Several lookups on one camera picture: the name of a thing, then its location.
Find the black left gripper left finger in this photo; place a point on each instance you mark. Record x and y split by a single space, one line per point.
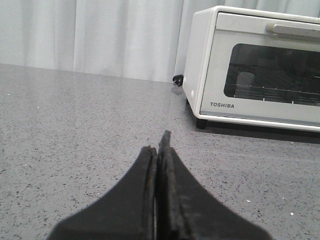
126 212

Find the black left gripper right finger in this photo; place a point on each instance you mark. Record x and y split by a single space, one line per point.
187 211

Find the oven glass door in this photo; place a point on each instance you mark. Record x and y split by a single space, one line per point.
263 69

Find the white Toshiba toaster oven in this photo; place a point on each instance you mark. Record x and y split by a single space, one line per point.
198 57

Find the black power plug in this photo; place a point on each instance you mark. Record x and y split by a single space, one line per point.
178 79

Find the white curtain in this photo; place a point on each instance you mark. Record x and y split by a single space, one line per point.
137 39

